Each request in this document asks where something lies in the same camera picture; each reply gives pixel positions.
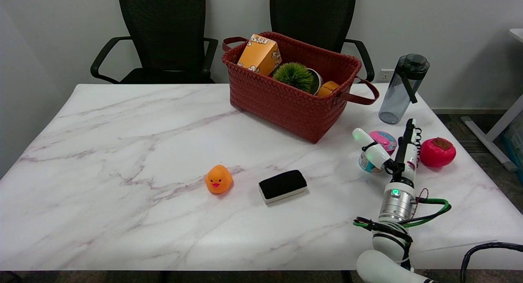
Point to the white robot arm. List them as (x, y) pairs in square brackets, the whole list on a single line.
[(394, 205)]

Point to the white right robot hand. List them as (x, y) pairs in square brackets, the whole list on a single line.
[(408, 156)]

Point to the green grass ball plant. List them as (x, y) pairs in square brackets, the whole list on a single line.
[(292, 74)]

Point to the orange popcorn box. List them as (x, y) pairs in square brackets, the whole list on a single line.
[(259, 56)]

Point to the white wall socket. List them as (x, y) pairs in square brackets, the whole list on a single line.
[(385, 75)]

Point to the black mesh office chair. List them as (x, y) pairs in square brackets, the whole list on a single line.
[(314, 13), (163, 25)]

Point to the white zip tie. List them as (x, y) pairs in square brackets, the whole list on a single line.
[(457, 245)]

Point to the orange rubber duck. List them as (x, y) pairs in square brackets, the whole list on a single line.
[(218, 180)]

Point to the blue box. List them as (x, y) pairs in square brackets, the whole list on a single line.
[(515, 140)]

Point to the white side desk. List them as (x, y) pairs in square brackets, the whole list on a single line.
[(500, 125)]

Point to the pink gum jar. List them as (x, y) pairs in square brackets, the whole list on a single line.
[(384, 139)]

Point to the red woven basket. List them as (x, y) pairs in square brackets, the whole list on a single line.
[(286, 107)]

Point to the red persimmon toy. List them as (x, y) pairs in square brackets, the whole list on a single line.
[(437, 154)]

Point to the black whiteboard eraser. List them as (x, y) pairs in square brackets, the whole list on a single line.
[(282, 184)]

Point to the grey water bottle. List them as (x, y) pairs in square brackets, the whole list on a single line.
[(398, 90)]

